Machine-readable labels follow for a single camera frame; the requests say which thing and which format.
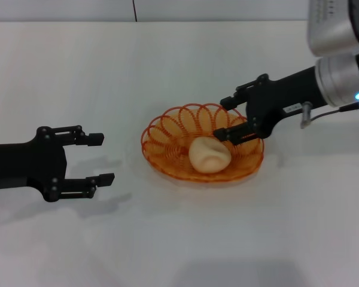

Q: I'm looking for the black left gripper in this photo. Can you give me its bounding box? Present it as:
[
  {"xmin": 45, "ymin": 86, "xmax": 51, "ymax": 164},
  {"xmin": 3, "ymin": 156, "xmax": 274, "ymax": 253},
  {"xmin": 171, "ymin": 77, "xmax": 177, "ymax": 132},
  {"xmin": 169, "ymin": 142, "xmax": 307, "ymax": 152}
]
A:
[{"xmin": 0, "ymin": 125, "xmax": 116, "ymax": 204}]

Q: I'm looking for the orange woven plastic basket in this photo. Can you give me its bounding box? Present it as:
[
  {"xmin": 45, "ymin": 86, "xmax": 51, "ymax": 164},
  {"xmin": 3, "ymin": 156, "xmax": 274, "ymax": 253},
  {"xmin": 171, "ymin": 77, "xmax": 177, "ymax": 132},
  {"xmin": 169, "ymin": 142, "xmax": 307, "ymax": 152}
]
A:
[{"xmin": 141, "ymin": 103, "xmax": 266, "ymax": 184}]

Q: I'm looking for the thin grey cable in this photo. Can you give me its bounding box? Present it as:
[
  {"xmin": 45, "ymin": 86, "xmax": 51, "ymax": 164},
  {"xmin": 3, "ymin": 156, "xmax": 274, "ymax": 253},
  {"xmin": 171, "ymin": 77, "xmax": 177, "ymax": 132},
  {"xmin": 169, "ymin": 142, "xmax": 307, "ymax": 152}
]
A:
[{"xmin": 309, "ymin": 102, "xmax": 359, "ymax": 122}]

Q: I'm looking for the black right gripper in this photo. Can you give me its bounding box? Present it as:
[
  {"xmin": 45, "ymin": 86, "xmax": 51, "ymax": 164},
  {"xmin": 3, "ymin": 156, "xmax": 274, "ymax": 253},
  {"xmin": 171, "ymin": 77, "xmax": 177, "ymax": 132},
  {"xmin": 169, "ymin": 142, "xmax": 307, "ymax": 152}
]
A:
[{"xmin": 214, "ymin": 66, "xmax": 328, "ymax": 146}]

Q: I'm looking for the pale beige steamed bun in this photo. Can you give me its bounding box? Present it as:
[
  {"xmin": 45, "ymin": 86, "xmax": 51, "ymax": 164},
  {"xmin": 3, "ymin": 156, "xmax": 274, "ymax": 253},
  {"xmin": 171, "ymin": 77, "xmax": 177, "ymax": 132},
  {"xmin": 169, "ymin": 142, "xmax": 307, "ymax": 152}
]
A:
[{"xmin": 188, "ymin": 137, "xmax": 232, "ymax": 174}]

